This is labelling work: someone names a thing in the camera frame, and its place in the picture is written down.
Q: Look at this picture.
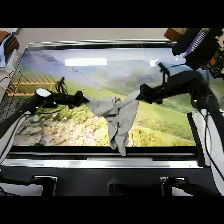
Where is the pale blue garment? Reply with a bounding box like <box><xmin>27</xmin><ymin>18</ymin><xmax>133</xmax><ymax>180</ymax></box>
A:
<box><xmin>0</xmin><ymin>42</ymin><xmax>9</xmax><ymax>69</ymax></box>

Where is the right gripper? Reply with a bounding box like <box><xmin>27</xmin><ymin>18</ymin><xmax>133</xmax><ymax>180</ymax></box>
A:
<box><xmin>135</xmin><ymin>83</ymin><xmax>165</xmax><ymax>105</ymax></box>

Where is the brown garment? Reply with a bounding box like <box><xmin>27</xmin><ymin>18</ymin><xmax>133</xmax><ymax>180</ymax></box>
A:
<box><xmin>0</xmin><ymin>29</ymin><xmax>21</xmax><ymax>56</ymax></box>

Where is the grey garment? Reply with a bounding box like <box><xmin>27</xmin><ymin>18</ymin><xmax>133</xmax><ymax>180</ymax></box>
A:
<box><xmin>85</xmin><ymin>89</ymin><xmax>141</xmax><ymax>157</ymax></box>

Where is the black cable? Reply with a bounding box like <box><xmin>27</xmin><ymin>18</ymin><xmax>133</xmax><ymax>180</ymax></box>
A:
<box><xmin>201</xmin><ymin>111</ymin><xmax>224</xmax><ymax>183</ymax></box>

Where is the silver frame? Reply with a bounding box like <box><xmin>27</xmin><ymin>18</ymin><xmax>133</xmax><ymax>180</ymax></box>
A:
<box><xmin>0</xmin><ymin>150</ymin><xmax>205</xmax><ymax>197</ymax></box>

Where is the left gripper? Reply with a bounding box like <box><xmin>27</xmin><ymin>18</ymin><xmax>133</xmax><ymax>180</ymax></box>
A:
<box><xmin>67</xmin><ymin>90</ymin><xmax>91</xmax><ymax>110</ymax></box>

